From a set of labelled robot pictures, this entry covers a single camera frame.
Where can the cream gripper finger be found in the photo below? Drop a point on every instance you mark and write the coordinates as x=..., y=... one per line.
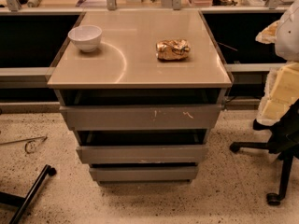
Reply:
x=280, y=92

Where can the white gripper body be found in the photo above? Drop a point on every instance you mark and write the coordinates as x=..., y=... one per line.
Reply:
x=288, y=37

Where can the grey top drawer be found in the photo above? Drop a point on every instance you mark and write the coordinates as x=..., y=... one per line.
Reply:
x=139, y=117

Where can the grey drawer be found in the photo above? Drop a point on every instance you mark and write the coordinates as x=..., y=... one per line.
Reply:
x=142, y=154
x=143, y=174
x=139, y=117

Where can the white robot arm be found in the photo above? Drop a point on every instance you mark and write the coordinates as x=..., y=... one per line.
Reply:
x=287, y=35

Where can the grey drawer cabinet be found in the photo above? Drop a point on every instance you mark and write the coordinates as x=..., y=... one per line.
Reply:
x=126, y=71

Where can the grey middle drawer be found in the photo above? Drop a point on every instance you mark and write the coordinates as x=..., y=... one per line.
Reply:
x=142, y=154

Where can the grey bottom drawer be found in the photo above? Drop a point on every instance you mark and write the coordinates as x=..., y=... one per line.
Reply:
x=143, y=174

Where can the black robot wheeled base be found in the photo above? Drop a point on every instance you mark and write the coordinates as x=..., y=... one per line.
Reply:
x=284, y=141

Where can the crumpled gold foil bag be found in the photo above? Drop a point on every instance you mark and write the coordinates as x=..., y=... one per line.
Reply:
x=174, y=49

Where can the white ceramic bowl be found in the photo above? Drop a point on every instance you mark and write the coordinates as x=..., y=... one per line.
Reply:
x=86, y=38

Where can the black chair leg left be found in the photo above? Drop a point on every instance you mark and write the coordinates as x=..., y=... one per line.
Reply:
x=21, y=203

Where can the metal wire tool on floor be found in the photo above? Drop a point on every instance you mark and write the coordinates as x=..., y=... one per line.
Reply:
x=29, y=143

